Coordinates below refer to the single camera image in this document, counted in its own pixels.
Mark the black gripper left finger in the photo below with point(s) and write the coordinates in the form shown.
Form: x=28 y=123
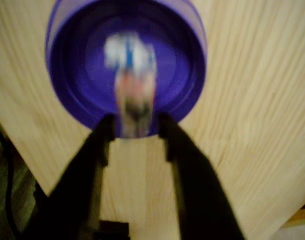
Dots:
x=74 y=195

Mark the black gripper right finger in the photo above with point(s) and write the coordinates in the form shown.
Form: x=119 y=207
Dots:
x=199 y=200

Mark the candy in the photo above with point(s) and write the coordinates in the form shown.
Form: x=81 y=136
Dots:
x=134 y=82

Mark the purple bowl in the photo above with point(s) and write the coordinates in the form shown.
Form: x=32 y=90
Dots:
x=79 y=75

